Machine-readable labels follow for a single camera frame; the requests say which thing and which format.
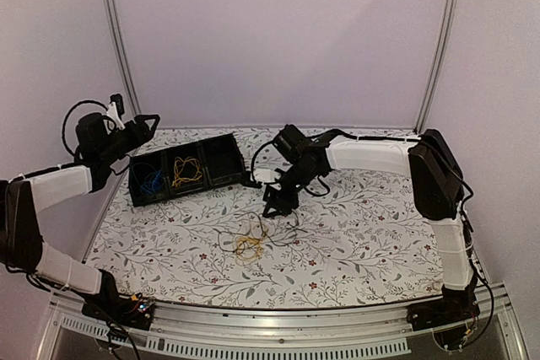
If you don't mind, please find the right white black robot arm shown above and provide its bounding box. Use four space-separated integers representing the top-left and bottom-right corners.
251 125 477 323

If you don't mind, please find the black three-compartment bin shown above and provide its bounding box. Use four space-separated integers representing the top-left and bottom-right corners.
128 133 246 207

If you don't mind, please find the floral tablecloth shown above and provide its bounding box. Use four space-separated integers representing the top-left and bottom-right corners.
84 126 480 309

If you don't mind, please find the aluminium front rail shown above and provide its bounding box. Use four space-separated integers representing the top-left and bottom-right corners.
37 283 529 359

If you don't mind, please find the blue cable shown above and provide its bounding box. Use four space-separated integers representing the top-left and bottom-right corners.
131 161 165 196

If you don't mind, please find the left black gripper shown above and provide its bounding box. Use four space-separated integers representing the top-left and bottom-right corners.
100 114 160 164

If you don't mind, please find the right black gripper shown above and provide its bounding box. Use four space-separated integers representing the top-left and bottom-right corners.
263 161 320 217

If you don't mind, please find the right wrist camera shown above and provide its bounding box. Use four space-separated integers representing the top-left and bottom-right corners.
240 169 281 190

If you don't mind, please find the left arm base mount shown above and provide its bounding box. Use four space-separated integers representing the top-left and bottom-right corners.
78 282 155 330

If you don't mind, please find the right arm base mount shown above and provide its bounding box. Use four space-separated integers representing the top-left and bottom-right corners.
406 283 480 330

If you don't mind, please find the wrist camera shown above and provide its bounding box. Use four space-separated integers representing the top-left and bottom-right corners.
106 94 125 131
240 169 281 190

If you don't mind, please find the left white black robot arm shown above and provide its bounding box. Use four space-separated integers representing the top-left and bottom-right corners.
1 94 160 321

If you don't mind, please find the black cable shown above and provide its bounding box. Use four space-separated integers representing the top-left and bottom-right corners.
217 207 309 254

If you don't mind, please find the right aluminium corner post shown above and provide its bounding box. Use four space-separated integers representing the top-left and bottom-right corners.
413 0 458 133

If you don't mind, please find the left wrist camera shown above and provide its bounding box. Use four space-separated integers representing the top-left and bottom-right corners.
106 94 125 131

